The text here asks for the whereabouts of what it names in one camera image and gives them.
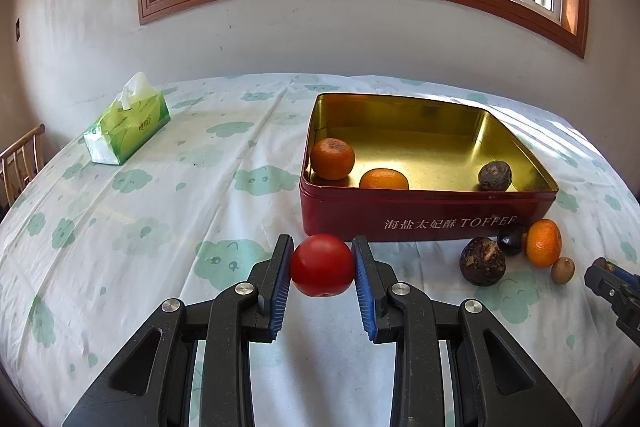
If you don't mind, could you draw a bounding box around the red and gold tin box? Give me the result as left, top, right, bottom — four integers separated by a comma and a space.
300, 93, 559, 244

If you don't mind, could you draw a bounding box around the green tissue pack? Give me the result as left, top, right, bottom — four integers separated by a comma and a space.
83, 72, 171, 166

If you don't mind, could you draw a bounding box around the tangerine with brown mark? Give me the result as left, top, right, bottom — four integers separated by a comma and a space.
310, 137, 356, 180

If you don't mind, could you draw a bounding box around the orange tangerine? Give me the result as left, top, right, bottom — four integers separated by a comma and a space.
359, 168, 409, 190
526, 219, 563, 269

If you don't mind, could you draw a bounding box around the small dark passion fruit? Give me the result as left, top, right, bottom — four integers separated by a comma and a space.
497, 223, 526, 257

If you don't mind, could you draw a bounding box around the dark wrinkled passion fruit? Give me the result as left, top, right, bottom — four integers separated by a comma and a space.
477, 161, 513, 192
460, 237, 507, 286

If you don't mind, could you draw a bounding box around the red cherry tomato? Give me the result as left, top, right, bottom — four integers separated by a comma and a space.
290, 234, 356, 299

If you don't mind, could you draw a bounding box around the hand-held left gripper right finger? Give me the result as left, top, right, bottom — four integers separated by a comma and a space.
351, 235, 583, 427

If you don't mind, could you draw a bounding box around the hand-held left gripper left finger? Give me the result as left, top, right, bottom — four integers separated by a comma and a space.
61, 234, 295, 427

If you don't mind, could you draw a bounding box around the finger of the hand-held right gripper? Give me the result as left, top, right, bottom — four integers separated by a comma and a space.
584, 258, 640, 343
606, 261, 640, 284

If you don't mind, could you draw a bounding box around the light wooden chair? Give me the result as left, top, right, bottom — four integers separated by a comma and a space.
0, 124, 46, 208

